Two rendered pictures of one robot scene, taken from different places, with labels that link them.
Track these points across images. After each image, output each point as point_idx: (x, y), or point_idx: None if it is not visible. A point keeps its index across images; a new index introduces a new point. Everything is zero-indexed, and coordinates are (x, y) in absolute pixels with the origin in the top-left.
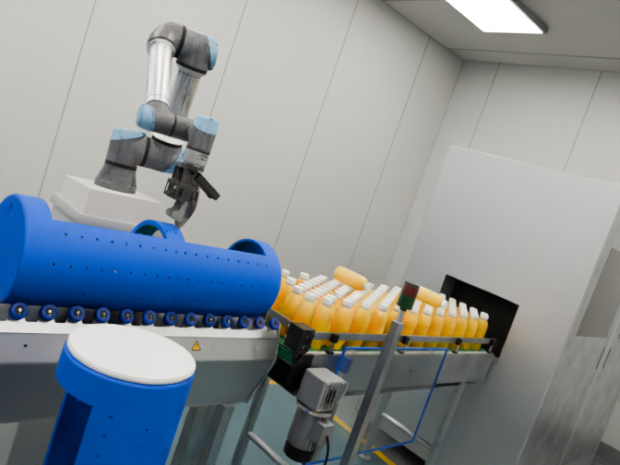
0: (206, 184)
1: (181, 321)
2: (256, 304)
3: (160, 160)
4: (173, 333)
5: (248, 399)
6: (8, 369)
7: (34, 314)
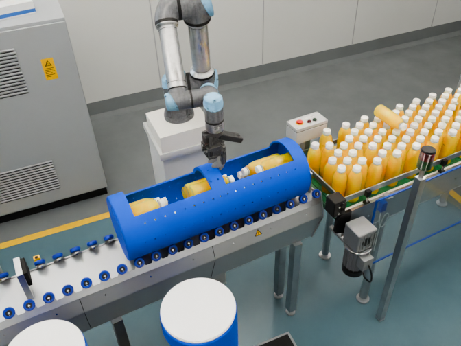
0: (228, 139)
1: None
2: (295, 195)
3: None
4: (239, 233)
5: (312, 235)
6: (147, 289)
7: None
